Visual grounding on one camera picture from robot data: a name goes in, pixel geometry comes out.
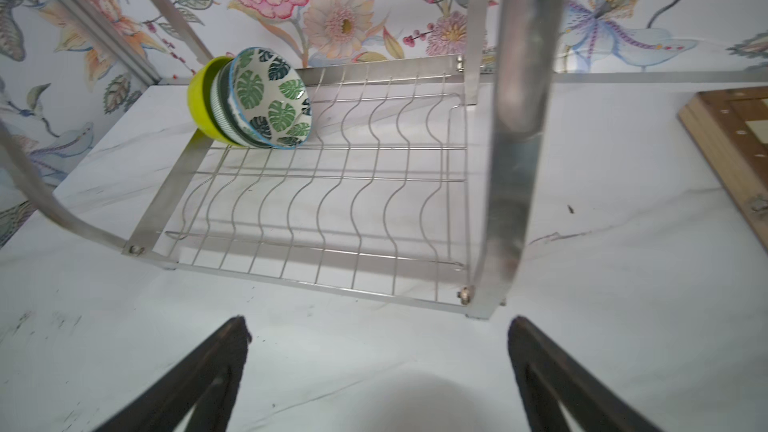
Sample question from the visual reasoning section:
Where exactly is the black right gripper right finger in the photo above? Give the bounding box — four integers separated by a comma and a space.
507, 316, 659, 431

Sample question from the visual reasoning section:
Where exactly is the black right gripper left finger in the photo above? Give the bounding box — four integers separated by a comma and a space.
97, 316, 251, 431

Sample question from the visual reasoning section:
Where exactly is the pale teal ceramic bowl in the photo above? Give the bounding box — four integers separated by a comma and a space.
210, 61, 268, 148

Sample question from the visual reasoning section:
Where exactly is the green leaf pattern bowl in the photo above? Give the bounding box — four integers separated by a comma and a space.
223, 47, 312, 150

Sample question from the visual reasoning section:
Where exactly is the lime green plastic bowl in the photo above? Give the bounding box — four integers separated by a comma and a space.
187, 56, 240, 147

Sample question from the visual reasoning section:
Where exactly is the stainless steel dish rack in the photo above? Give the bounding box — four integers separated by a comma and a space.
0, 0, 580, 320

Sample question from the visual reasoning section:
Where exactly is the wooden chessboard box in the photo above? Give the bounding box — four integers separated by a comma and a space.
678, 86, 767, 245

